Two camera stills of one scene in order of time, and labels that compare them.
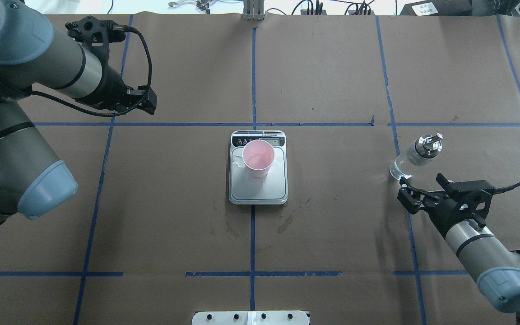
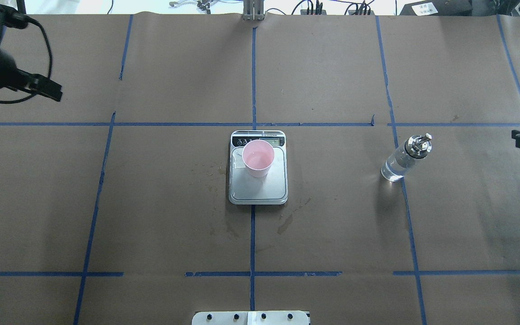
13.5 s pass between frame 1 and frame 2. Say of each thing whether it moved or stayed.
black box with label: stayed
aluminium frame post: stayed
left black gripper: moved
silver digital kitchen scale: stayed
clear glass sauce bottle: moved
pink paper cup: stayed
